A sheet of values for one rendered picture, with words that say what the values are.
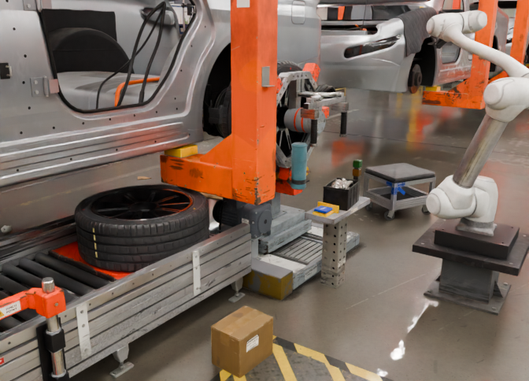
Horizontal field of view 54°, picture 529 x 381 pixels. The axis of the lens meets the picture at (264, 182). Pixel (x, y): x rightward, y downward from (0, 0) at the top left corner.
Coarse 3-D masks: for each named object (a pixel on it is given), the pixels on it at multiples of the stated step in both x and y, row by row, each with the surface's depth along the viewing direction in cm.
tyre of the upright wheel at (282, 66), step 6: (282, 66) 293; (288, 66) 298; (294, 66) 303; (228, 90) 291; (228, 96) 290; (228, 102) 289; (228, 108) 289; (222, 114) 292; (228, 114) 290; (222, 120) 292; (228, 120) 289; (228, 126) 290; (228, 132) 293; (276, 168) 306
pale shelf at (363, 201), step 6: (360, 198) 288; (366, 198) 288; (360, 204) 279; (366, 204) 286; (312, 210) 269; (342, 210) 269; (348, 210) 269; (354, 210) 274; (306, 216) 265; (312, 216) 263; (318, 216) 261; (330, 216) 260; (336, 216) 260; (342, 216) 264; (324, 222) 259; (330, 222) 257; (336, 222) 259
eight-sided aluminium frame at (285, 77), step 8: (288, 72) 288; (296, 72) 291; (304, 72) 297; (288, 80) 285; (312, 80) 306; (312, 88) 309; (280, 96) 282; (280, 152) 291; (280, 160) 294; (288, 160) 302
